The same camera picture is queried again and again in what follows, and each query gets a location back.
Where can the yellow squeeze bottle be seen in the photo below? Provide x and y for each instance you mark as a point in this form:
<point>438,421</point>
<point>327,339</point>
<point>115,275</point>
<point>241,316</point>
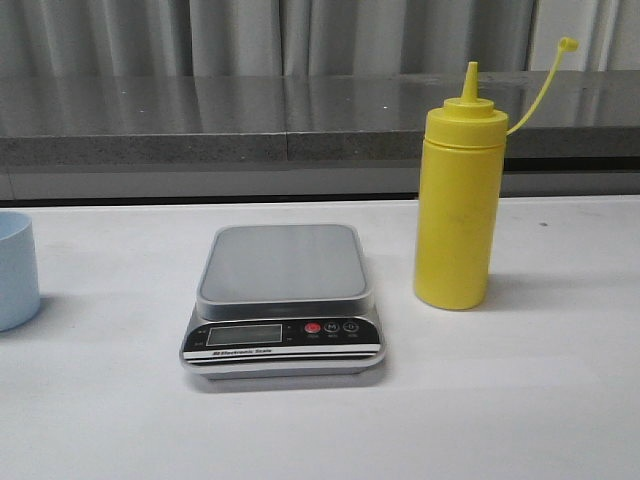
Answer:
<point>460,180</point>

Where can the light blue plastic cup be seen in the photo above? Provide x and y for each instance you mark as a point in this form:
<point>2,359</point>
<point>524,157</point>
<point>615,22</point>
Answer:
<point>20,296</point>

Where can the silver electronic kitchen scale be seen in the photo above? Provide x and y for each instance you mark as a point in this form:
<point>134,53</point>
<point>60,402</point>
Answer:
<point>283,300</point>

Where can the grey stone counter ledge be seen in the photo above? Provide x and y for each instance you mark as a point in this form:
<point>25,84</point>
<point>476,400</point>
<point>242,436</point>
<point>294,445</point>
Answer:
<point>587,121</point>

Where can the grey curtain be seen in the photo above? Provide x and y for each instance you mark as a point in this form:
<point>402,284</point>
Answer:
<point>308,38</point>

